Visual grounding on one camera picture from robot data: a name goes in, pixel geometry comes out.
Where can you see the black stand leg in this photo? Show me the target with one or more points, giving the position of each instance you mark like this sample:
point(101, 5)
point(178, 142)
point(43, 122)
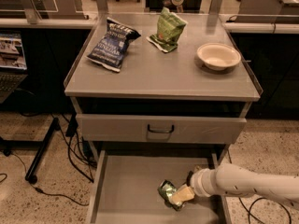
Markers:
point(41, 147)

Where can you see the green soda can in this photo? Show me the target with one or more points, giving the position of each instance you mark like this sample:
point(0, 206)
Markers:
point(166, 190)

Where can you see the closed top drawer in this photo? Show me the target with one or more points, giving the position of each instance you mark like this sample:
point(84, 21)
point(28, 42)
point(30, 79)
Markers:
point(128, 128)

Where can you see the grey drawer cabinet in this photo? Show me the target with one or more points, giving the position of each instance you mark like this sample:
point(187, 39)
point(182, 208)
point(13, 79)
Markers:
point(151, 83)

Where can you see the green chip bag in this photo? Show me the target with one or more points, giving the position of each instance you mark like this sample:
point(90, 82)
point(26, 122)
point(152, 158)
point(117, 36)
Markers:
point(169, 29)

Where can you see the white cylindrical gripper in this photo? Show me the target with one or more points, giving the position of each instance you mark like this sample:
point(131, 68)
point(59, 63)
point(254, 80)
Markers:
point(199, 182)

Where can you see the laptop computer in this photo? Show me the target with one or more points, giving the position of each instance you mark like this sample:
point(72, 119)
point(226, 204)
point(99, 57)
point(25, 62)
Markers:
point(13, 67)

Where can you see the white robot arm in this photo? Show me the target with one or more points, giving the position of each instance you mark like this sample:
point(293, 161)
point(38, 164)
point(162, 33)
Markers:
point(232, 180)

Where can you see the open middle drawer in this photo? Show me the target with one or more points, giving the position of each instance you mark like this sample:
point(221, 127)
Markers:
point(125, 190)

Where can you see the blue chip bag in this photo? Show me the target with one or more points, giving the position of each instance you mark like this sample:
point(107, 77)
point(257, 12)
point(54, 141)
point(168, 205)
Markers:
point(111, 48)

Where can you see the white bowl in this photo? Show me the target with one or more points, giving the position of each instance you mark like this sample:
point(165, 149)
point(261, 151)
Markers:
point(218, 56)

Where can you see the black drawer handle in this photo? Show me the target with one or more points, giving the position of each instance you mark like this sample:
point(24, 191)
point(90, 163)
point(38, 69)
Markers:
point(156, 130)

